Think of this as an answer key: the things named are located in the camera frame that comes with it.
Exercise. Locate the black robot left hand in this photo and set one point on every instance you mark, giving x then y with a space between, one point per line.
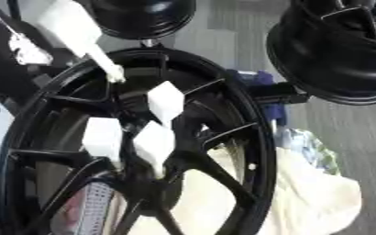
1 70

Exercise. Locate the small black round wheel rim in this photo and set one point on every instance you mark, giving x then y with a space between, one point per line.
143 18

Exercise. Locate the black spoked wheel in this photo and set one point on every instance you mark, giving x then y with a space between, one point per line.
250 128

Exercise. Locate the large black round wheel rim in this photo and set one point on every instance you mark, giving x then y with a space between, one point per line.
330 55

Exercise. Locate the grey perforated panel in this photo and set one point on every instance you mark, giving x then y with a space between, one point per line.
89 208

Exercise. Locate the blue clamp stand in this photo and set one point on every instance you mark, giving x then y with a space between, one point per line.
266 81

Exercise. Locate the blue green patterned cloth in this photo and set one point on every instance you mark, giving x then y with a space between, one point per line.
309 147

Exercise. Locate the cream cloth bag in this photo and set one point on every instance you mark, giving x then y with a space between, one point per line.
309 199

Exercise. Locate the black bracket bar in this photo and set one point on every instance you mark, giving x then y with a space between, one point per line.
279 91

